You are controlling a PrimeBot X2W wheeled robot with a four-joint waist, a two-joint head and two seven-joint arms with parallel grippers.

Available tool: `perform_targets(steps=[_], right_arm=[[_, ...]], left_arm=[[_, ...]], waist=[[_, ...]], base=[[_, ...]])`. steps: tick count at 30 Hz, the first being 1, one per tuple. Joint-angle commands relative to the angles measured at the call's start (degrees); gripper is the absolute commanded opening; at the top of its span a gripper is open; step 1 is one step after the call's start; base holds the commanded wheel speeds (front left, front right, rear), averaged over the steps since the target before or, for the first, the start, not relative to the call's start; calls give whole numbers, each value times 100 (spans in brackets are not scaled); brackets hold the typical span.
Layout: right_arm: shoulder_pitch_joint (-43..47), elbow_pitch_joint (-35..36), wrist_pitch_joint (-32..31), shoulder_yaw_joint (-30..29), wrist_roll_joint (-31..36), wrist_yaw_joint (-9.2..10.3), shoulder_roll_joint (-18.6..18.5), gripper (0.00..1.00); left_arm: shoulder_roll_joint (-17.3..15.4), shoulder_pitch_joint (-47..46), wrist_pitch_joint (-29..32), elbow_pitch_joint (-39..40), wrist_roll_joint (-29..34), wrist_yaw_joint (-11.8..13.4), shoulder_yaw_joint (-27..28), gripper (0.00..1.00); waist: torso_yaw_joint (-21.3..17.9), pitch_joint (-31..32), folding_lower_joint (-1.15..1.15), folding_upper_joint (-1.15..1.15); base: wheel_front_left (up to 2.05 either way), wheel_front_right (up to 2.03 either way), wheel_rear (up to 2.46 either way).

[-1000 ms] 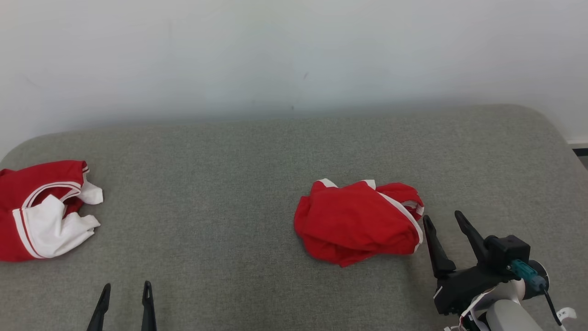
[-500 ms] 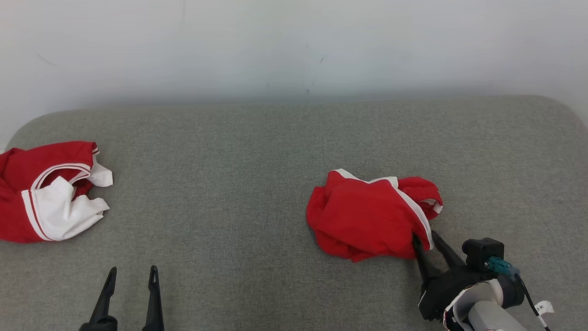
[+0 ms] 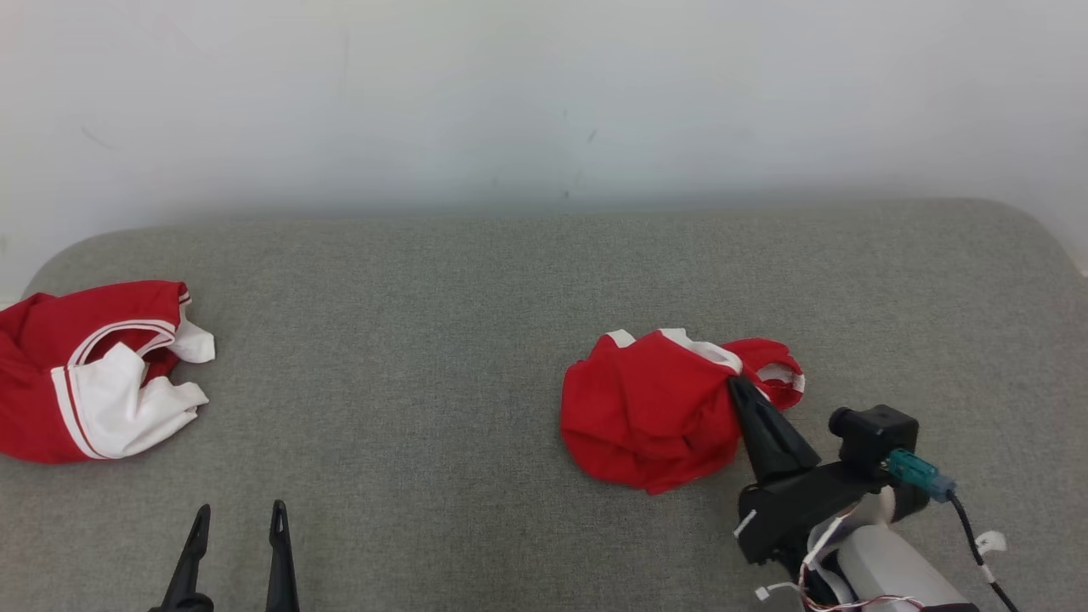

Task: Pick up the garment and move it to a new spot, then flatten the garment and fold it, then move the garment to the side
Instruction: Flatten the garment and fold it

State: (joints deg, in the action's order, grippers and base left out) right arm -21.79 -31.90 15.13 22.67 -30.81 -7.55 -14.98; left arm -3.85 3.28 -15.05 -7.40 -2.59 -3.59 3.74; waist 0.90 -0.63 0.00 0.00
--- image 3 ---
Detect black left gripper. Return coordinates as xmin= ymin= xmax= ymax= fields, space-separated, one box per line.
xmin=149 ymin=500 xmax=300 ymax=612

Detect red white basketball jersey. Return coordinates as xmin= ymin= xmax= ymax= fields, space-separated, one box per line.
xmin=0 ymin=280 xmax=216 ymax=465

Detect black cable teal connector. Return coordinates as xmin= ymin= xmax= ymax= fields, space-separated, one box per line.
xmin=887 ymin=449 xmax=1021 ymax=612

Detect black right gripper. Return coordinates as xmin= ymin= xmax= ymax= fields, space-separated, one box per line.
xmin=729 ymin=377 xmax=890 ymax=565

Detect red shorts white trim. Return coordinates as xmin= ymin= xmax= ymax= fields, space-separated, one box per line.
xmin=559 ymin=328 xmax=806 ymax=496

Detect grey fabric sofa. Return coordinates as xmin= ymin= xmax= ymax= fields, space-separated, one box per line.
xmin=0 ymin=198 xmax=1088 ymax=612

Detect red white thin wires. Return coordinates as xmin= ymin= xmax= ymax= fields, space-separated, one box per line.
xmin=755 ymin=510 xmax=927 ymax=612

